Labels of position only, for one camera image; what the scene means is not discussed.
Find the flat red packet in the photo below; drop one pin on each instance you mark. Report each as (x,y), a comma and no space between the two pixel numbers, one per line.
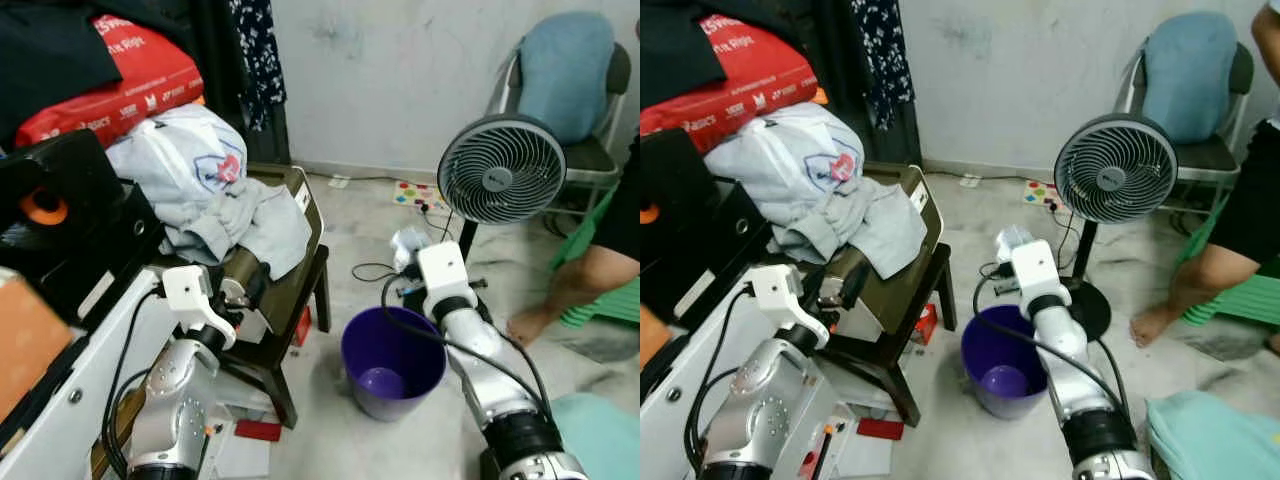
(257,431)
(880,429)

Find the black speaker with orange cone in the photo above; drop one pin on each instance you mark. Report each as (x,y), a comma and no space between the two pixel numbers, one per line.
(80,240)
(700,250)

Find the dark brown wooden chair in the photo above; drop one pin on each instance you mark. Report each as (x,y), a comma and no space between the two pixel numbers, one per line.
(290,290)
(915,290)

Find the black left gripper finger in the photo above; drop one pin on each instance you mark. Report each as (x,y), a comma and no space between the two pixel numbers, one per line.
(855,280)
(258,277)

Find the purple plastic bucket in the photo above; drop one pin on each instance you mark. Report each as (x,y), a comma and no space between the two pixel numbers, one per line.
(1000,365)
(385,350)

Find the grey metal chair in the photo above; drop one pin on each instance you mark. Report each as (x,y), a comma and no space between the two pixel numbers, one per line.
(595,160)
(1210,160)

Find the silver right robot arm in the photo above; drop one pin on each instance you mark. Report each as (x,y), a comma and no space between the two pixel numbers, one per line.
(1080,370)
(490,370)

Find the red sports bag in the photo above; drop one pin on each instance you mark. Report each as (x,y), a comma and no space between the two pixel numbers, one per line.
(140,80)
(760,75)

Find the red black pen tool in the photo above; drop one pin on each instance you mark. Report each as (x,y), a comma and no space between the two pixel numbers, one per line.
(818,455)

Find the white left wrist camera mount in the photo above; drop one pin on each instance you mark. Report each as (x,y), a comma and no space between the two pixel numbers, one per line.
(190,295)
(782,295)

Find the small red box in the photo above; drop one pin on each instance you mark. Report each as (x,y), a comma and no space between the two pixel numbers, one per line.
(925,325)
(302,327)

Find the black cloth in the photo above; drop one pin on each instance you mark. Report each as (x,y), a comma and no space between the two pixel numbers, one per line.
(680,45)
(50,50)

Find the white bag with logo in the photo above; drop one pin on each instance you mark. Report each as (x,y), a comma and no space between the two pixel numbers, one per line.
(170,160)
(770,160)

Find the teal cloth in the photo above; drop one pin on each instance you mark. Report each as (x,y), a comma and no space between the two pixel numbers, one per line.
(600,440)
(1215,440)

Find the blue cushion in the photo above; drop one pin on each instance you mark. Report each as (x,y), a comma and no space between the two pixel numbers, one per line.
(565,75)
(1190,75)

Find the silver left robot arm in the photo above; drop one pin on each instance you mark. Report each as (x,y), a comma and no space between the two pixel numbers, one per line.
(760,420)
(175,410)

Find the grey crumpled garment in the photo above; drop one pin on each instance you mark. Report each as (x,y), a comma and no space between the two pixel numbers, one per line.
(880,240)
(260,235)

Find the white power strip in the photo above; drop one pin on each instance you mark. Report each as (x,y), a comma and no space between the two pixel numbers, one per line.
(1040,194)
(420,195)

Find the dark floral garment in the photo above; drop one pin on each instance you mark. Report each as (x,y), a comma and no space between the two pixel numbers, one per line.
(882,60)
(255,60)

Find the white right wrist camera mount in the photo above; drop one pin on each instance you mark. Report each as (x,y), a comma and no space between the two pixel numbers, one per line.
(1040,275)
(445,275)

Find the white wall socket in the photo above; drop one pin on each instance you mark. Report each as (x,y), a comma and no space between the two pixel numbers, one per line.
(339,182)
(970,182)

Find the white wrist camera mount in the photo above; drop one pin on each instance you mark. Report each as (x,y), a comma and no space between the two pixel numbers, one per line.
(1040,275)
(782,295)
(445,275)
(190,295)

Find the person in black shorts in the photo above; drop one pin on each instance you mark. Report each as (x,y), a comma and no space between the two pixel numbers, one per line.
(590,280)
(1215,270)

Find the grey black standing fan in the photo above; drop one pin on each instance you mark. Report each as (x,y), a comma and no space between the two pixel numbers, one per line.
(1115,170)
(500,170)

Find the orange brown board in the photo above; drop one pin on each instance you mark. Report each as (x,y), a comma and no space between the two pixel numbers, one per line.
(30,340)
(652,335)

